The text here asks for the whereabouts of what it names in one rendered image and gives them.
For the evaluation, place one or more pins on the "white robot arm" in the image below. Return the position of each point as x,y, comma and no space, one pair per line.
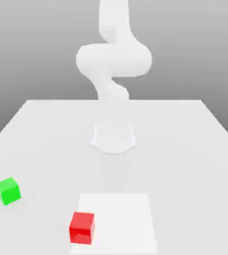
114,59

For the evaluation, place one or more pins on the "small red cube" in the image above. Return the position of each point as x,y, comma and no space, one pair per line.
81,227

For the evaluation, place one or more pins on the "small green cube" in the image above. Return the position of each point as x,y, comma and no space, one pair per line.
8,191

